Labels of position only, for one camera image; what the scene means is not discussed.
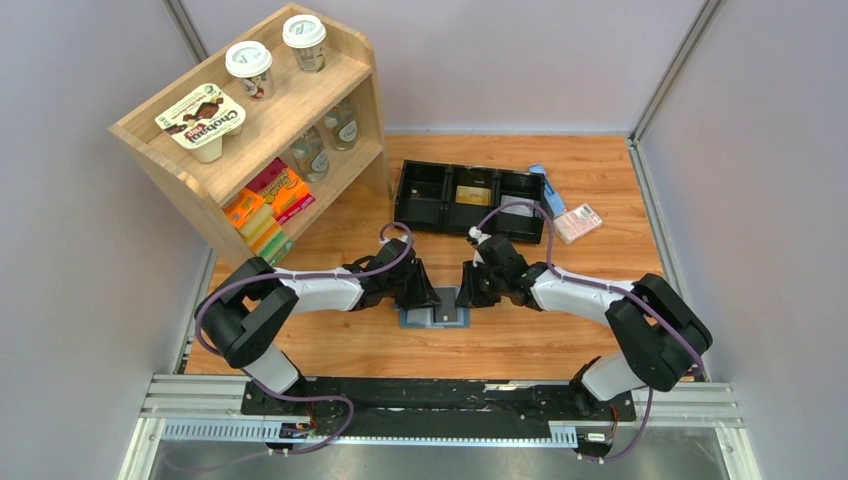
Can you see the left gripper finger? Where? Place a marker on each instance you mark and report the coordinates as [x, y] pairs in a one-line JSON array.
[[410, 295], [431, 298]]

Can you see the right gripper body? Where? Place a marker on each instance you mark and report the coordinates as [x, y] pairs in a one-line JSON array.
[[498, 282]]

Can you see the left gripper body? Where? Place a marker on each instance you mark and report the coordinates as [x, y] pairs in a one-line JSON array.
[[391, 285]]

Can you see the teal leather card holder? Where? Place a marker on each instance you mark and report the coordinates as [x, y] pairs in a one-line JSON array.
[[423, 318]]

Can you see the dark credit card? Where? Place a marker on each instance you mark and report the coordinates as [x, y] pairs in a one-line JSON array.
[[447, 316]]

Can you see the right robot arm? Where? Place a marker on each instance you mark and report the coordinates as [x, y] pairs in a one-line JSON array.
[[660, 338]]

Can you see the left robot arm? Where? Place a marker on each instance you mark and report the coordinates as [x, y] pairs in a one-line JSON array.
[[240, 320]]

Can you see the silver VIP card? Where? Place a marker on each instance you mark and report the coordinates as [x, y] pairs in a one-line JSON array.
[[518, 206]]

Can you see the pink card box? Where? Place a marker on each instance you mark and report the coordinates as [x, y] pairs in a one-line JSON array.
[[576, 223]]

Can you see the gold card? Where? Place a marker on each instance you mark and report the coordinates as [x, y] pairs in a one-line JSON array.
[[473, 195]]

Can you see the black bin right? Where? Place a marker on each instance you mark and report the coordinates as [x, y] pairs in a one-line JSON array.
[[518, 220]]

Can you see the black bin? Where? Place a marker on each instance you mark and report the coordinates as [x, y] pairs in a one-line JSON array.
[[421, 197], [459, 218], [518, 220]]

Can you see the black bin left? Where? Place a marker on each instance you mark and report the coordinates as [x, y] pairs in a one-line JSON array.
[[421, 197]]

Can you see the light blue box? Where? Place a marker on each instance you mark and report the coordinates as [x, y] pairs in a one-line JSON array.
[[554, 200]]

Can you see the black bin middle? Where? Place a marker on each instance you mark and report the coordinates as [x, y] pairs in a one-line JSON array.
[[459, 218]]

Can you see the red orange sponge pack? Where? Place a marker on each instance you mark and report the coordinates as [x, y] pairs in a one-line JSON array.
[[282, 189]]

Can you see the glass bottle left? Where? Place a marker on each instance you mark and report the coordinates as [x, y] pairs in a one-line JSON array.
[[310, 155]]

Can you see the glass bottle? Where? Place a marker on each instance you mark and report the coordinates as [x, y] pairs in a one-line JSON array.
[[310, 155], [341, 123]]

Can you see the colourful sponge stack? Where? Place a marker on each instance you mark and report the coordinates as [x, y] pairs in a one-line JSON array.
[[254, 220]]

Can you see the glass bottle right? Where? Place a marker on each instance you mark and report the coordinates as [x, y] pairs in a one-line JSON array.
[[341, 123]]

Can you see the wooden shelf unit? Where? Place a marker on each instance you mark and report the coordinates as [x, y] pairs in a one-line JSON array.
[[199, 191]]

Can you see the Chobani yogurt pack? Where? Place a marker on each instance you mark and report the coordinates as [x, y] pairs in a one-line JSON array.
[[199, 121]]

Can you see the white lidded cup right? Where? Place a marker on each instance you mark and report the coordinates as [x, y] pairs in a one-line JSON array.
[[304, 34]]

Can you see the white lidded cup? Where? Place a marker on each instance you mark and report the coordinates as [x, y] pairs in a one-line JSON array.
[[249, 62], [304, 34]]

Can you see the white lidded cup left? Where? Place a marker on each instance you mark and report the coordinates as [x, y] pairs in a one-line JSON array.
[[249, 62]]

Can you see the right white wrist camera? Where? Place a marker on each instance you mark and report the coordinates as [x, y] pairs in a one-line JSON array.
[[474, 234]]

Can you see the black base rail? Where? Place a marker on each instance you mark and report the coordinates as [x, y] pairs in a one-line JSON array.
[[435, 408]]

